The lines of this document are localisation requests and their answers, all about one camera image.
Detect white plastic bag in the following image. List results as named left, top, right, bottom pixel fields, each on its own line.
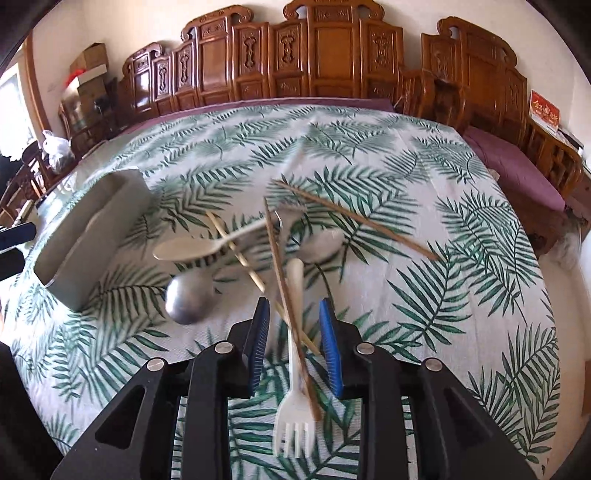
left=42, top=130, right=77, bottom=174

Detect cardboard box with red flap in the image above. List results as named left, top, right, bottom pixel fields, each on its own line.
left=62, top=69, right=110, bottom=112

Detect small metal spoon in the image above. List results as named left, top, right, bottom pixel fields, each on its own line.
left=295, top=227, right=347, bottom=265

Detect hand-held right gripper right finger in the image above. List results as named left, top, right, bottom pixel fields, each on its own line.
left=320, top=298, right=539, bottom=480

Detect light bamboo chopstick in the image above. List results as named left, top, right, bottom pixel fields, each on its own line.
left=276, top=302, right=322, bottom=355
left=205, top=211, right=267, bottom=292

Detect long carved wooden bench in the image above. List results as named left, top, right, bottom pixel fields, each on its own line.
left=116, top=0, right=407, bottom=124

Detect wooden chair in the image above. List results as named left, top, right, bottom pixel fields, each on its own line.
left=0, top=148, right=61, bottom=222

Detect open cardboard box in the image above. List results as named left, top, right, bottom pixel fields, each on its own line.
left=69, top=42, right=109, bottom=77

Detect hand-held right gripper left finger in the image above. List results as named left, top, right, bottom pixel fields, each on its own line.
left=51, top=296, right=271, bottom=480

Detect dark brown chopstick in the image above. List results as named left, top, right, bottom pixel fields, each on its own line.
left=264, top=198, right=322, bottom=422
left=274, top=180, right=445, bottom=262

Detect short carved wooden bench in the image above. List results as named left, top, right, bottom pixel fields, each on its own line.
left=397, top=16, right=585, bottom=257

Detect cream plastic spoon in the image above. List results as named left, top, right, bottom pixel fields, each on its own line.
left=152, top=217, right=278, bottom=264

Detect leaf print tablecloth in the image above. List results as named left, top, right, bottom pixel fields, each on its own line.
left=9, top=105, right=561, bottom=480

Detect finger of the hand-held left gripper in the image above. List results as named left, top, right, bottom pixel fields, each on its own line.
left=0, top=248, right=25, bottom=280
left=0, top=222, right=37, bottom=250

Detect red desk calendar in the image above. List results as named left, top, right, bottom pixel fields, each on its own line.
left=529, top=90, right=560, bottom=132

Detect long purple seat cushion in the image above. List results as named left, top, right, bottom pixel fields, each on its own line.
left=106, top=96, right=398, bottom=134

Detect grey rectangular utensil container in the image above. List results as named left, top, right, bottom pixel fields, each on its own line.
left=33, top=167, right=154, bottom=312

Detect short purple seat cushion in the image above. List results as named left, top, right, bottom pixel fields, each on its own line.
left=462, top=126, right=568, bottom=213

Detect white plastic fork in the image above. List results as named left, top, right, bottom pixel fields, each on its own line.
left=272, top=258, right=317, bottom=459

